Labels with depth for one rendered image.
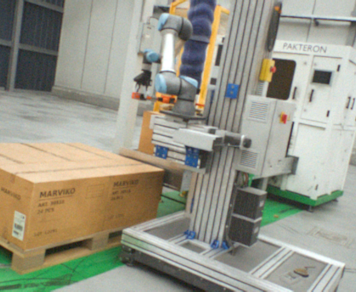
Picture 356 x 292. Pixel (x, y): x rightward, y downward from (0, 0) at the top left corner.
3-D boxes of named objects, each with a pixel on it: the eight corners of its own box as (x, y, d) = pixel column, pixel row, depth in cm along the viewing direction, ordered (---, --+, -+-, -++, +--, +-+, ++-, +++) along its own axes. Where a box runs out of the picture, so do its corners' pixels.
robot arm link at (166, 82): (182, 92, 265) (184, 13, 279) (159, 88, 260) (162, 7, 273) (174, 99, 276) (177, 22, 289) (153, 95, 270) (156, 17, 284)
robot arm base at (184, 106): (198, 116, 279) (201, 101, 278) (187, 115, 266) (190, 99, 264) (179, 112, 286) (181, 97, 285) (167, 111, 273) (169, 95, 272)
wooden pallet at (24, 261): (71, 199, 402) (73, 184, 400) (153, 235, 346) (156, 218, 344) (-65, 219, 304) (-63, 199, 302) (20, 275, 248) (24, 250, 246)
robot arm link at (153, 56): (164, 53, 310) (160, 53, 320) (149, 50, 306) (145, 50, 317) (162, 64, 311) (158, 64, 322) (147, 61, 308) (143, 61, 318)
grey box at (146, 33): (147, 54, 462) (152, 26, 458) (151, 55, 459) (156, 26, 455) (135, 51, 446) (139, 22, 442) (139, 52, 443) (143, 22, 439)
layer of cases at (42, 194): (73, 184, 400) (80, 142, 394) (156, 218, 344) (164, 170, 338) (-63, 200, 302) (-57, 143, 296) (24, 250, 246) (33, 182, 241)
